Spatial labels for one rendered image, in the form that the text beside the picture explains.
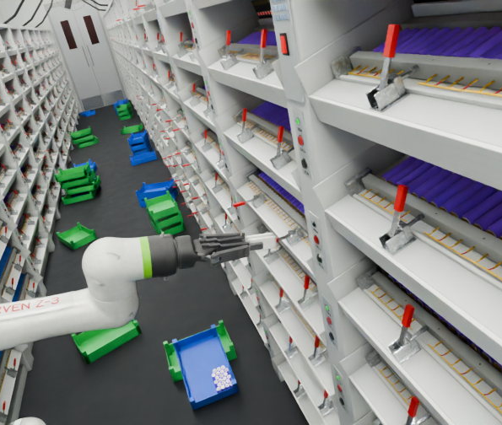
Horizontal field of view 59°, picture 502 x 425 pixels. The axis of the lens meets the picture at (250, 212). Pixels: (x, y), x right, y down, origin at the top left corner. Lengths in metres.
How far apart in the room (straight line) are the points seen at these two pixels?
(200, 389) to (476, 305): 1.60
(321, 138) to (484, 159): 0.36
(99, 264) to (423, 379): 0.63
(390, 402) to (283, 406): 0.99
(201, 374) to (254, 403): 0.27
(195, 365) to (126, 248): 1.18
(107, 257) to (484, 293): 0.69
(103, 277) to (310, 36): 0.61
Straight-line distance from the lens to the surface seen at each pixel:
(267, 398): 1.95
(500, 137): 0.44
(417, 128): 0.49
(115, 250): 0.96
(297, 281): 1.29
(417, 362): 0.76
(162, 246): 0.97
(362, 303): 0.87
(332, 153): 0.76
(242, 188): 1.46
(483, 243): 0.58
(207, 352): 2.09
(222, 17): 1.39
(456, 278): 0.58
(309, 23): 0.71
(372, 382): 1.00
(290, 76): 0.75
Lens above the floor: 1.44
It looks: 25 degrees down
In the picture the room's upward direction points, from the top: 13 degrees counter-clockwise
